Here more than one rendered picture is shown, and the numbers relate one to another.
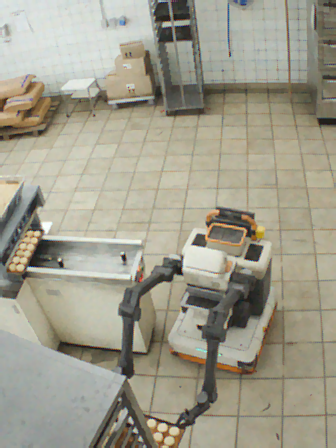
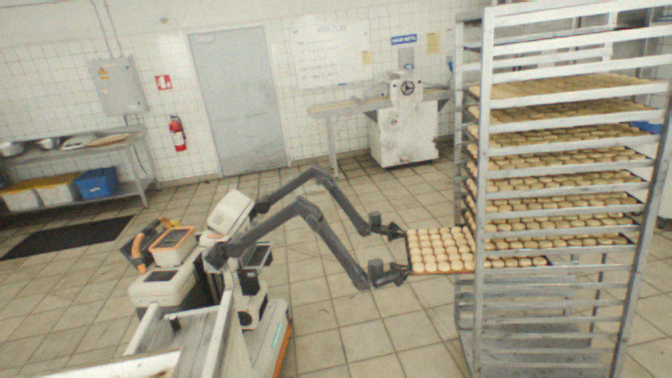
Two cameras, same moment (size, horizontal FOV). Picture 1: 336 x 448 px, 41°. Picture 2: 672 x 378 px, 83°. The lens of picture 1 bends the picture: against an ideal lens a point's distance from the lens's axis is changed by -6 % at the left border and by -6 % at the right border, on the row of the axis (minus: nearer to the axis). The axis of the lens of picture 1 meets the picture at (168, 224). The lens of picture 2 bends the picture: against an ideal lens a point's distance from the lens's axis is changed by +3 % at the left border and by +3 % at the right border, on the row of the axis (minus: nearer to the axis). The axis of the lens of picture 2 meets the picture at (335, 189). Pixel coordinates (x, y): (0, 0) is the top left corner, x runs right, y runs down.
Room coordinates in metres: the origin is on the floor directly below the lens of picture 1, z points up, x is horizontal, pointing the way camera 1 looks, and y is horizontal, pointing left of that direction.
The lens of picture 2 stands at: (1.88, 1.61, 1.80)
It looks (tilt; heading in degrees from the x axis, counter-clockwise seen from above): 22 degrees down; 249
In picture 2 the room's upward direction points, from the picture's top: 7 degrees counter-clockwise
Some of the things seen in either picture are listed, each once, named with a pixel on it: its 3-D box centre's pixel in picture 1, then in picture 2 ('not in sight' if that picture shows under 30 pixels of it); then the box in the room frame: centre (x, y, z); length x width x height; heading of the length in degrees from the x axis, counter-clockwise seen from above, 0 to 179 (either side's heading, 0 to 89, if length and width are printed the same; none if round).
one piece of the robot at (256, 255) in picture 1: (227, 273); (193, 289); (2.04, -0.32, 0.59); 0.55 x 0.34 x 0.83; 60
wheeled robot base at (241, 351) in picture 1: (225, 321); (226, 347); (1.96, -0.28, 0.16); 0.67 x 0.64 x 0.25; 150
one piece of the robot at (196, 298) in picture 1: (205, 303); (254, 263); (1.71, -0.14, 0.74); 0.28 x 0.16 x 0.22; 60
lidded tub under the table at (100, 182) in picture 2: not in sight; (98, 182); (3.04, -3.97, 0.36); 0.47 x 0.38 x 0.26; 77
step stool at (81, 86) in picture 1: (83, 95); not in sight; (5.92, 0.83, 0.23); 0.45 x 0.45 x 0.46; 68
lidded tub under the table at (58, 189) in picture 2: not in sight; (62, 188); (3.48, -4.09, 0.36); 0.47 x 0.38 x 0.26; 76
